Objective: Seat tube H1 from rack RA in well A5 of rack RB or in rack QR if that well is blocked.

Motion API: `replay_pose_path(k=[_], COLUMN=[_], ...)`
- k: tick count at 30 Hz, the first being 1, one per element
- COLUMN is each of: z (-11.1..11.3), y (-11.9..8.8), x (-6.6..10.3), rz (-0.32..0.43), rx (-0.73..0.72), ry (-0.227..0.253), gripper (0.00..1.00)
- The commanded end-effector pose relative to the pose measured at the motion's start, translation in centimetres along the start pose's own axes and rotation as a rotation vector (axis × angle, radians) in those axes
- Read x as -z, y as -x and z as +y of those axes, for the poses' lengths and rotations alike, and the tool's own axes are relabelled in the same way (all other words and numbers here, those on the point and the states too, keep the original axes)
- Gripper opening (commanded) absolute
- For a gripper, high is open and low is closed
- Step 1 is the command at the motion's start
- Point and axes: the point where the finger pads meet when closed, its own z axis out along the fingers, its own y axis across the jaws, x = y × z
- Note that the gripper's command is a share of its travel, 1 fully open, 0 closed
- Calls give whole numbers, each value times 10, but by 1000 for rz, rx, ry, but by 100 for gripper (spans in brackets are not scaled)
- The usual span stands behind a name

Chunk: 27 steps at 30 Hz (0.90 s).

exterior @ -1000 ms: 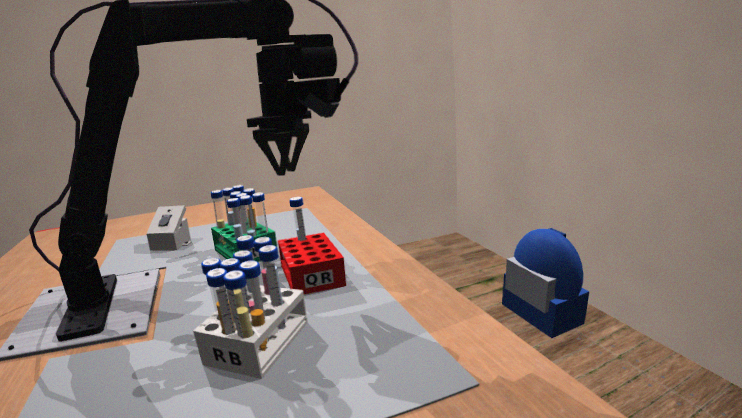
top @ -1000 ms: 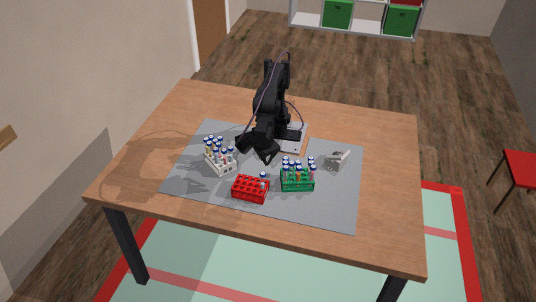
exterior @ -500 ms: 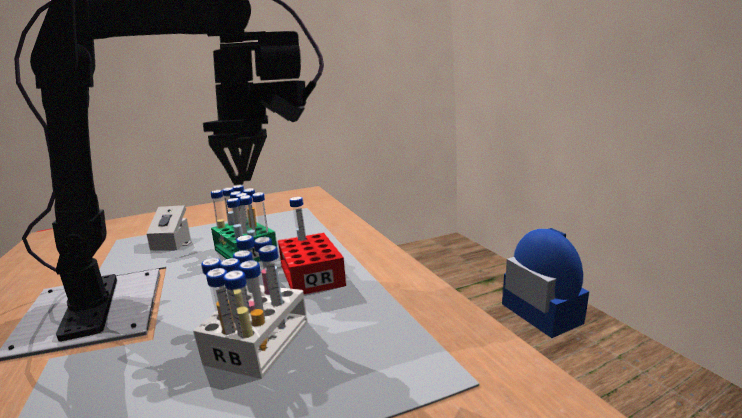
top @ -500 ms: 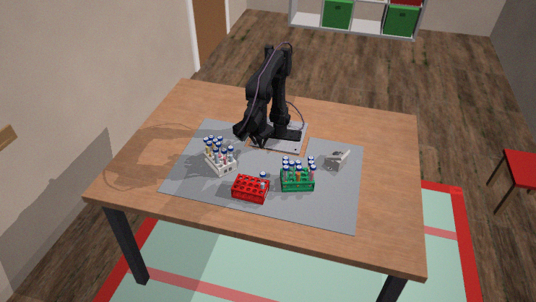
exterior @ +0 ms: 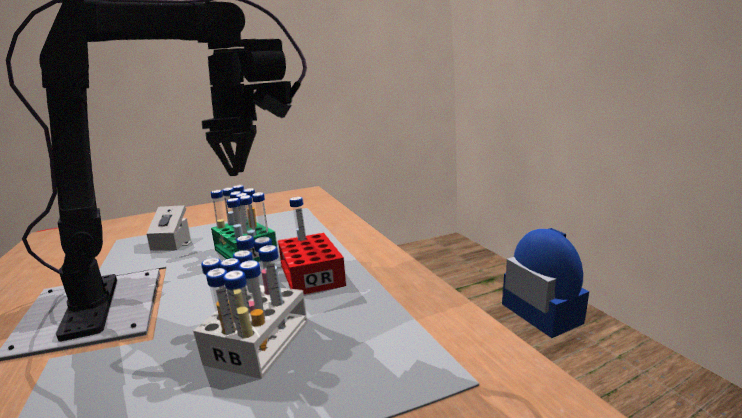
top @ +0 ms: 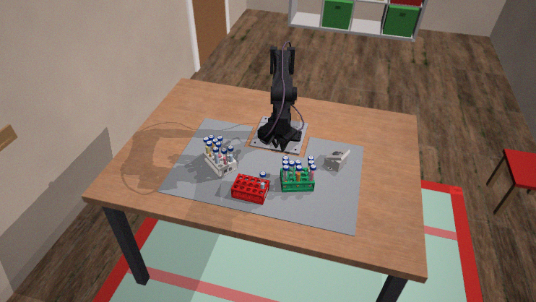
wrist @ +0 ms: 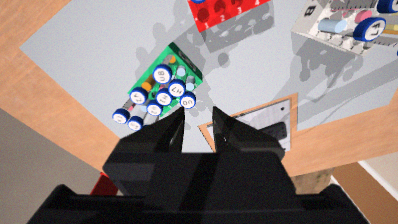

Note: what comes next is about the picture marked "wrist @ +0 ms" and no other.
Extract red tube rack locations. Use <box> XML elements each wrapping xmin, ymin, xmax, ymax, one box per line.
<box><xmin>188</xmin><ymin>0</ymin><xmax>270</xmax><ymax>32</ymax></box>

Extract grey bench mat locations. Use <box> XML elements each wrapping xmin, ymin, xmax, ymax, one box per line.
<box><xmin>19</xmin><ymin>0</ymin><xmax>398</xmax><ymax>152</ymax></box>

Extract green tube rack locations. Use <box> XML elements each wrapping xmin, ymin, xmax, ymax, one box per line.
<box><xmin>128</xmin><ymin>41</ymin><xmax>203</xmax><ymax>117</ymax></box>

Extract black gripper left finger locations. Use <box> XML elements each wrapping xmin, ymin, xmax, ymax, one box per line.
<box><xmin>112</xmin><ymin>106</ymin><xmax>185</xmax><ymax>152</ymax></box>

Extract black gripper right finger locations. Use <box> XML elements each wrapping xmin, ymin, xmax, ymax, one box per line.
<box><xmin>212</xmin><ymin>106</ymin><xmax>285</xmax><ymax>161</ymax></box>

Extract white test tube rack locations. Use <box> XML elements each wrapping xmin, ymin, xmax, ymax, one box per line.
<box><xmin>291</xmin><ymin>0</ymin><xmax>373</xmax><ymax>57</ymax></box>

